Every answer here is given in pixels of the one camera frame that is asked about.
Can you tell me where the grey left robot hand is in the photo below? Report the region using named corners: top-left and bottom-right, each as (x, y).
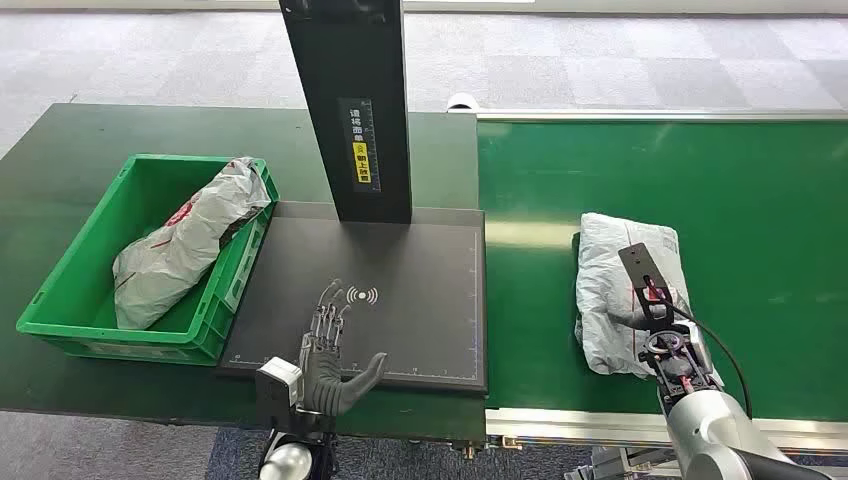
top-left (298, 278), bottom-right (389, 417)

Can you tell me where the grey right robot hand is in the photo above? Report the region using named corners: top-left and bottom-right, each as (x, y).
top-left (609, 242), bottom-right (677, 333)

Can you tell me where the white-grey plastic parcel bag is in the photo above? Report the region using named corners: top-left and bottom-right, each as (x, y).
top-left (572, 211), bottom-right (694, 380)

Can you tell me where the black inbound scanning machine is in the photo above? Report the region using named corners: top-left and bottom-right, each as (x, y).
top-left (215, 0), bottom-right (488, 397)

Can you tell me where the green conveyor belt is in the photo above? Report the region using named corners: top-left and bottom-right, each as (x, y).
top-left (476, 119), bottom-right (848, 422)

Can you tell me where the grey parcel bag red print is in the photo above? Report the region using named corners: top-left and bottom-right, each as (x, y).
top-left (112, 156), bottom-right (273, 331)

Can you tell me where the black and yellow label sticker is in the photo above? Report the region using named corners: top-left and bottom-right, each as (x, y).
top-left (337, 97), bottom-right (382, 195)

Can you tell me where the green plastic crate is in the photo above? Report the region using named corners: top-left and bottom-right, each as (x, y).
top-left (16, 153), bottom-right (281, 367)

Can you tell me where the dark green table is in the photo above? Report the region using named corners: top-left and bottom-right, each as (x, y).
top-left (0, 102), bottom-right (488, 442)

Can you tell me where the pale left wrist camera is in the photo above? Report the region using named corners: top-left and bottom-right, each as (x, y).
top-left (254, 356), bottom-right (305, 415)

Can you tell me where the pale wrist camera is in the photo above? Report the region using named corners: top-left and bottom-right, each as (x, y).
top-left (685, 321), bottom-right (723, 389)
top-left (254, 356), bottom-right (305, 415)

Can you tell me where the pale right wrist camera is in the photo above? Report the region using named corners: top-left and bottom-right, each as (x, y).
top-left (685, 321), bottom-right (723, 389)

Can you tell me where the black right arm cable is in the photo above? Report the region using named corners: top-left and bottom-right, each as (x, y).
top-left (645, 281), bottom-right (755, 422)

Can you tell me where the aluminium conveyor frame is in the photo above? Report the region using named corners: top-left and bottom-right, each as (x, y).
top-left (447, 107), bottom-right (848, 480)

